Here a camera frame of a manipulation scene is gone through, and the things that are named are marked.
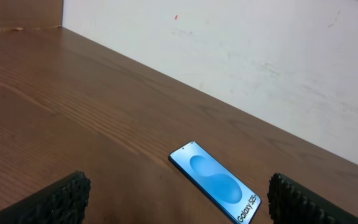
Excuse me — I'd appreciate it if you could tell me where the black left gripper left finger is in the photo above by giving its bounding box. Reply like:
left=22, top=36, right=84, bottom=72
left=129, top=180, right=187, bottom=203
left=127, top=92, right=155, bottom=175
left=0, top=171, right=91, bottom=224

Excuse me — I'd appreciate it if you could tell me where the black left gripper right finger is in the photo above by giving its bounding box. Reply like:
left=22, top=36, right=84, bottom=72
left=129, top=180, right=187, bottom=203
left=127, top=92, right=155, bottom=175
left=267, top=172, right=358, bottom=224

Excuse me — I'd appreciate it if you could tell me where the blue Samsung Galaxy smartphone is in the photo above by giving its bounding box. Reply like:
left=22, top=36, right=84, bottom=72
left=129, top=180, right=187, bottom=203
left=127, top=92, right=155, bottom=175
left=168, top=141, right=262, bottom=224

